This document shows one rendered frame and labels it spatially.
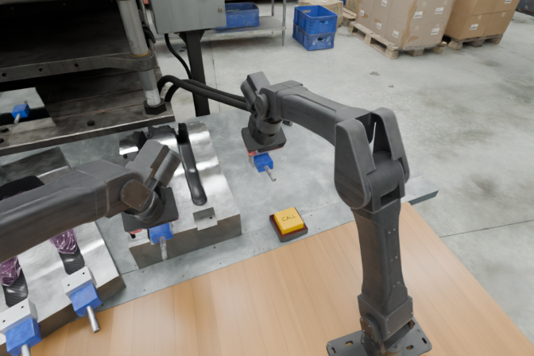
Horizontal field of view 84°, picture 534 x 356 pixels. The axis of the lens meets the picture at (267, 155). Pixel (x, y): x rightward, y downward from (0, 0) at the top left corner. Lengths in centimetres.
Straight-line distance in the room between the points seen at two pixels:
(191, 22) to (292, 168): 76
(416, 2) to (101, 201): 403
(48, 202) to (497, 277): 196
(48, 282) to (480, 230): 208
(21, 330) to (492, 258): 201
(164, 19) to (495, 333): 140
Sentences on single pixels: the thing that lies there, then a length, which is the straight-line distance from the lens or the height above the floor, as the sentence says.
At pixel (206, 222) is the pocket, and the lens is 77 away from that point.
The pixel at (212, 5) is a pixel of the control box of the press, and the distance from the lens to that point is 140.
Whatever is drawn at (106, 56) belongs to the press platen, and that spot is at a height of 104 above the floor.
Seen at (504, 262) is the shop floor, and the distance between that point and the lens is 213.
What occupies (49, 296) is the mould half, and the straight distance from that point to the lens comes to 80.
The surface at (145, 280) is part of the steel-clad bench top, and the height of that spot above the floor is 80.
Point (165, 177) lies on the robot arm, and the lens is 54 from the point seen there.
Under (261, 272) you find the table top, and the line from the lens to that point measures 76.
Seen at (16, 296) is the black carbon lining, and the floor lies 85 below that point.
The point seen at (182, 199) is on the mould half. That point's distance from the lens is 81.
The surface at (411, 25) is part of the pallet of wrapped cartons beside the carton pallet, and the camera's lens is 426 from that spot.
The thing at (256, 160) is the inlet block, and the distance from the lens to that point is 79.
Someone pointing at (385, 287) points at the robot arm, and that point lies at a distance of 54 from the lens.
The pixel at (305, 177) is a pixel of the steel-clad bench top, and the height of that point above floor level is 80.
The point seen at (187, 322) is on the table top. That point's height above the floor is 80.
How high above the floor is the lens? 146
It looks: 40 degrees down
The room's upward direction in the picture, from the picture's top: straight up
